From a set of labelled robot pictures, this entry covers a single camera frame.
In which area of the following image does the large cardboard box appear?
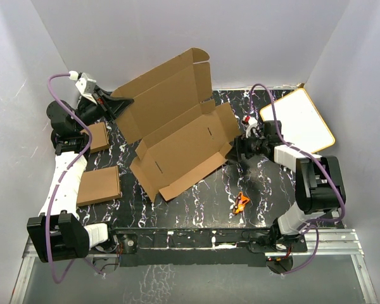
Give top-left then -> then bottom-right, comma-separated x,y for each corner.
111,47 -> 240,201

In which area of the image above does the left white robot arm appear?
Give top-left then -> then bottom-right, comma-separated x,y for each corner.
27,86 -> 134,263

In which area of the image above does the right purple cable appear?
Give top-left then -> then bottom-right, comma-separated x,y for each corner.
250,83 -> 348,275

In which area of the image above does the folded cardboard box left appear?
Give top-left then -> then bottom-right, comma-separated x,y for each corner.
88,122 -> 110,154

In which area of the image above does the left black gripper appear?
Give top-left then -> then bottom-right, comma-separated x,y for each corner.
74,86 -> 134,132

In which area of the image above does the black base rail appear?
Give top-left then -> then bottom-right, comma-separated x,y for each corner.
95,227 -> 308,273

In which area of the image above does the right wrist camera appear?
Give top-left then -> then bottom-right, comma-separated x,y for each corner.
241,115 -> 258,138

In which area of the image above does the aluminium frame rail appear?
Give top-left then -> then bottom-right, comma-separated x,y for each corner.
11,225 -> 377,303

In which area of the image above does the folded cardboard box front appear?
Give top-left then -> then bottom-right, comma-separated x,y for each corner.
77,166 -> 122,207

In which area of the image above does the folded cardboard box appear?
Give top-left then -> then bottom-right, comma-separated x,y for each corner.
77,166 -> 122,207
88,122 -> 110,154

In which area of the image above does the orange toy truck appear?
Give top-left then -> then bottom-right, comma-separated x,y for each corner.
232,191 -> 250,215

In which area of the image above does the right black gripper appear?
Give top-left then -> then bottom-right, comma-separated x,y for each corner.
225,129 -> 269,162

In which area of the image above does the white board yellow rim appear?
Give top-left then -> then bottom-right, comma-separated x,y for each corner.
260,88 -> 336,153

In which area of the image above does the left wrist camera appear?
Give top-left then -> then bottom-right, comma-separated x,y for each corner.
75,73 -> 97,98

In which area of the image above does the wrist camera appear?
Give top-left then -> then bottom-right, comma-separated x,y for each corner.
75,73 -> 97,98
241,115 -> 258,138

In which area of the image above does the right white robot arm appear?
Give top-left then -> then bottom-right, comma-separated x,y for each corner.
225,116 -> 346,251

